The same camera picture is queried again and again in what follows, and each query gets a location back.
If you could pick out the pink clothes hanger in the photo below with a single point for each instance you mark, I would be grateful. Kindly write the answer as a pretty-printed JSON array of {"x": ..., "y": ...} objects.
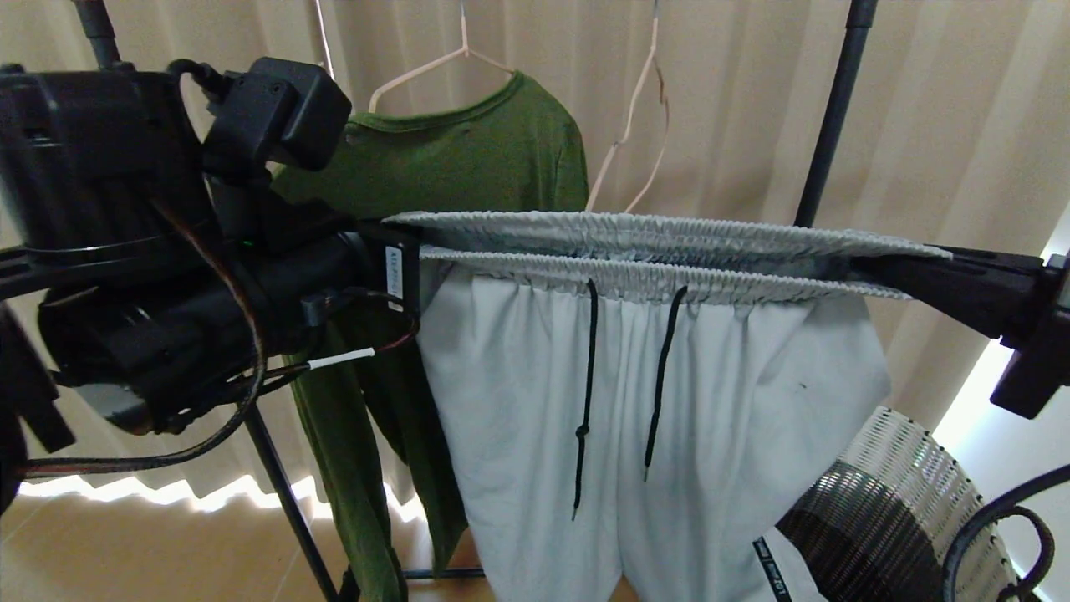
[
  {"x": 465, "y": 33},
  {"x": 654, "y": 42}
]

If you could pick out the white laundry basket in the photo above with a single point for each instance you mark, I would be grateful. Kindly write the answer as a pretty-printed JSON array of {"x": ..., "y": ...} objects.
[{"x": 903, "y": 468}]

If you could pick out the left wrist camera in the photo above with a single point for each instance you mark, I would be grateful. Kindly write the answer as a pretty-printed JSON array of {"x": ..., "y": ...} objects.
[{"x": 284, "y": 109}]

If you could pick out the pale grey garment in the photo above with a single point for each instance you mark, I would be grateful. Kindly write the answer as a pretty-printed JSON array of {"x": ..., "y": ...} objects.
[{"x": 543, "y": 401}]

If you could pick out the black clothes rack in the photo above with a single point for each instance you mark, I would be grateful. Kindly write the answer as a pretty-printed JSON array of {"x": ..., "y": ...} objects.
[{"x": 827, "y": 109}]

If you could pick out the beige curtain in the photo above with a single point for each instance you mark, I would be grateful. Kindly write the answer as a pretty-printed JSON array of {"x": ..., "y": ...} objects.
[{"x": 919, "y": 125}]

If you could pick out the green long-sleeved shirt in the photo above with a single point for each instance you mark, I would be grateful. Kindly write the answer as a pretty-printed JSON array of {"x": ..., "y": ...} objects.
[{"x": 468, "y": 159}]

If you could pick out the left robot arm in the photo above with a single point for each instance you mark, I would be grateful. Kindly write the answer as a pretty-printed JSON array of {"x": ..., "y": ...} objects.
[{"x": 84, "y": 150}]

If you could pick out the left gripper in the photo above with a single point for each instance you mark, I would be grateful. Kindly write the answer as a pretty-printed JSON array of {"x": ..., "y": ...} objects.
[{"x": 209, "y": 318}]

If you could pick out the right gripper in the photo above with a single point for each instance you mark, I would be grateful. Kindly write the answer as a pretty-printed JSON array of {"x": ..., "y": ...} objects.
[{"x": 1036, "y": 351}]

